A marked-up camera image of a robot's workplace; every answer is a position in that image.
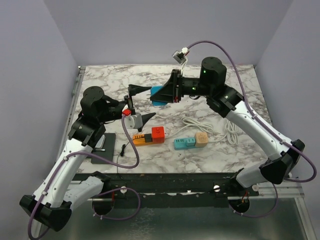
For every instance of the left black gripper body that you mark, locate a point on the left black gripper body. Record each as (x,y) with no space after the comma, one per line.
(129,102)

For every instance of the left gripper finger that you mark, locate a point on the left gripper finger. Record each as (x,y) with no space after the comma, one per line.
(145,118)
(136,89)

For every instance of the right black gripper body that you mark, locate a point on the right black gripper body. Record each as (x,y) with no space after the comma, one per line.
(178,90)

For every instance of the blue cube socket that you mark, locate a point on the blue cube socket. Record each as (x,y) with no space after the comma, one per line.
(157,102)

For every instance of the red cube socket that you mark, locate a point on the red cube socket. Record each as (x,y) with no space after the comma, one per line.
(158,135)

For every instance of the orange power strip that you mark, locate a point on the orange power strip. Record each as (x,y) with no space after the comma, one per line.
(142,139)

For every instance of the black charger with cable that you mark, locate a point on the black charger with cable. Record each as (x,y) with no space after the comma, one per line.
(122,152)

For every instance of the teal power strip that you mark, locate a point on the teal power strip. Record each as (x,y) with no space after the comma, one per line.
(180,144)

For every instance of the small teal plug adapter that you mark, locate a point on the small teal plug adapter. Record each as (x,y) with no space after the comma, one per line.
(190,142)

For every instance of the beige cube socket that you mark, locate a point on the beige cube socket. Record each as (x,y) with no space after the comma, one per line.
(201,139)

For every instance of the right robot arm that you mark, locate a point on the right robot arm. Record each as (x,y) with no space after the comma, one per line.
(282,153)

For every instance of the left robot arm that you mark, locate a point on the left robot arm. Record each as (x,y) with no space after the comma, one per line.
(52,203)

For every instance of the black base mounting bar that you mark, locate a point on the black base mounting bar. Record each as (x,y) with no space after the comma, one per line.
(170,190)

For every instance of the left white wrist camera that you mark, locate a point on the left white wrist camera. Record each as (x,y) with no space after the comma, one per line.
(132,121)

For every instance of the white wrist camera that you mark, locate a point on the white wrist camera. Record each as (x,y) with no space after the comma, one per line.
(181,57)
(132,121)

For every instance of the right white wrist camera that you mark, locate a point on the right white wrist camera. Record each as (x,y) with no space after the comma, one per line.
(181,57)

